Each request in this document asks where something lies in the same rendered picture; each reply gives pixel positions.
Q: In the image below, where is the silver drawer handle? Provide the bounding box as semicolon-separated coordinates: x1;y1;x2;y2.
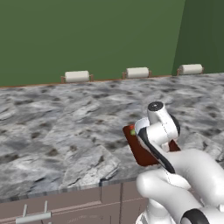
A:
15;200;53;224

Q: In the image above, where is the mauve cupboard door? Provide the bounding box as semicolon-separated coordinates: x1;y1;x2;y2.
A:
120;180;151;224

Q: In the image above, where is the mauve drawer front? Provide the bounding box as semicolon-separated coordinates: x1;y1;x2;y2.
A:
0;183;123;224

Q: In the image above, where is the red-brown tray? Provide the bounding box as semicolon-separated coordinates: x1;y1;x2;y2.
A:
122;124;182;167

